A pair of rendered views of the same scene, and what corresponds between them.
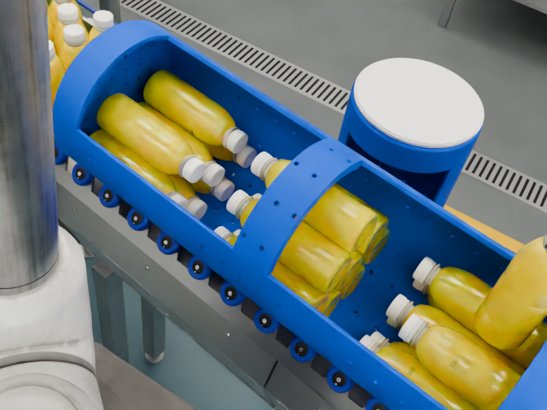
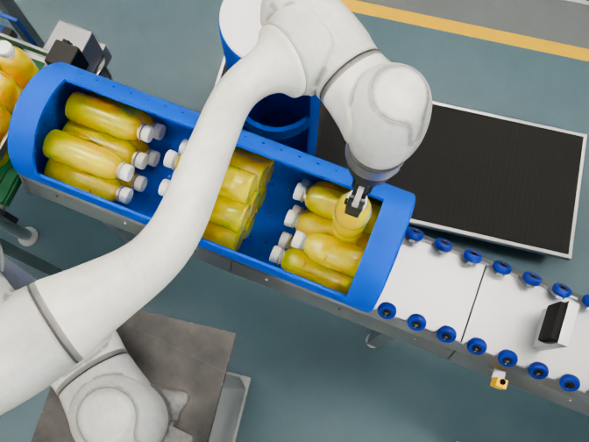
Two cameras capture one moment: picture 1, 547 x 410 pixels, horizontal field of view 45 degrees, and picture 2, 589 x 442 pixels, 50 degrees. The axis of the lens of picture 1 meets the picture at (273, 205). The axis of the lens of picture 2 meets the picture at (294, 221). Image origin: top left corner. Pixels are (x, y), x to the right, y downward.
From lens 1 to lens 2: 0.62 m
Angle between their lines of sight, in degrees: 26
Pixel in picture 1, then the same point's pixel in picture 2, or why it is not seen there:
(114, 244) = (95, 212)
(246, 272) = not seen: hidden behind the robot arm
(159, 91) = (76, 115)
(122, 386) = (142, 324)
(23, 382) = (91, 389)
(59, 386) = (109, 384)
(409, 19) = not seen: outside the picture
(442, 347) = (316, 251)
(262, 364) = (223, 262)
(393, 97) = (251, 24)
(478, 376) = (340, 262)
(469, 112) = not seen: hidden behind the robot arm
